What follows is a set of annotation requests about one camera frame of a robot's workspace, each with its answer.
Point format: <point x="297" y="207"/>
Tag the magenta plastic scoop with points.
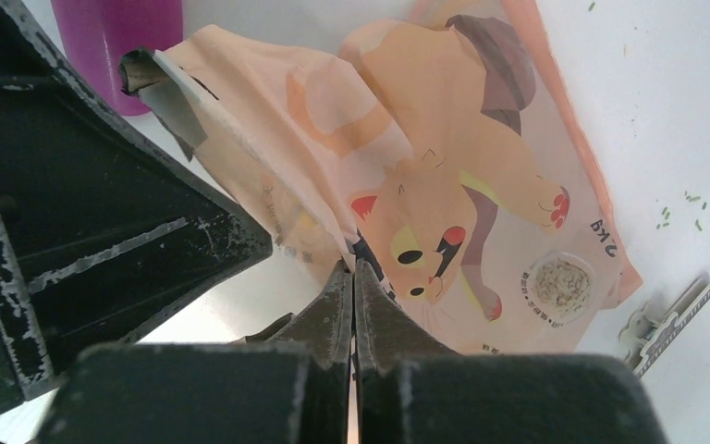
<point x="96" y="33"/>

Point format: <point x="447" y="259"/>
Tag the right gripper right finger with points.
<point x="414" y="389"/>

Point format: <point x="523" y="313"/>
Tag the white bag sealing clip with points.
<point x="648" y="333"/>

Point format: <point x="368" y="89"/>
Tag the pink cat litter bag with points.
<point x="442" y="149"/>

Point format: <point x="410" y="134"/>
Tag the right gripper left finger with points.
<point x="291" y="387"/>

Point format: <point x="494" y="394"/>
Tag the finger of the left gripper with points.
<point x="103" y="235"/>

